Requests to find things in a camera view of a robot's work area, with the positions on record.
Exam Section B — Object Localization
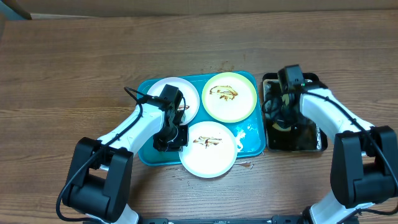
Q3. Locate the black wash tray with water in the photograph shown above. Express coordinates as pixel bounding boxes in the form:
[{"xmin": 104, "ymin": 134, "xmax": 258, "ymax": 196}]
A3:
[{"xmin": 261, "ymin": 73, "xmax": 328, "ymax": 152}]

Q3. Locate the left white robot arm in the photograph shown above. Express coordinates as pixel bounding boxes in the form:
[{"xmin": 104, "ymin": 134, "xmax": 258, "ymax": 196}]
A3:
[{"xmin": 55, "ymin": 101, "xmax": 188, "ymax": 223}]

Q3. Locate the teal plastic serving tray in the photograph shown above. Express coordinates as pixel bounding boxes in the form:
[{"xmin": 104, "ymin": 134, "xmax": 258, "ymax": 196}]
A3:
[{"xmin": 138, "ymin": 71, "xmax": 267, "ymax": 166}]

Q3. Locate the yellow sponge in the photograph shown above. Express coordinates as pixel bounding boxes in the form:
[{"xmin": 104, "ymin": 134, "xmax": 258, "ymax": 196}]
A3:
[{"xmin": 272, "ymin": 123, "xmax": 291, "ymax": 132}]

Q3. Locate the white plate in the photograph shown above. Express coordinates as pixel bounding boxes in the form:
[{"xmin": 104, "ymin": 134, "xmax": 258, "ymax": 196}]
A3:
[
  {"xmin": 178, "ymin": 121, "xmax": 238, "ymax": 179},
  {"xmin": 147, "ymin": 77, "xmax": 200, "ymax": 124}
]

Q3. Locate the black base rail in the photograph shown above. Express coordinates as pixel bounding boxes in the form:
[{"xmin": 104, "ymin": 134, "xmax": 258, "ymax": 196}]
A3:
[{"xmin": 83, "ymin": 214, "xmax": 361, "ymax": 224}]

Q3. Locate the yellow-green plate with sauce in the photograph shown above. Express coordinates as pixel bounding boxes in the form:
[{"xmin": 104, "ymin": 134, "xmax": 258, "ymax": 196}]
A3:
[{"xmin": 201, "ymin": 72, "xmax": 257, "ymax": 123}]

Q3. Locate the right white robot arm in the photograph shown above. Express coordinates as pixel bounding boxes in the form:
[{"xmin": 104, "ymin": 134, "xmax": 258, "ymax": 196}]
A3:
[{"xmin": 264, "ymin": 83, "xmax": 397, "ymax": 223}]

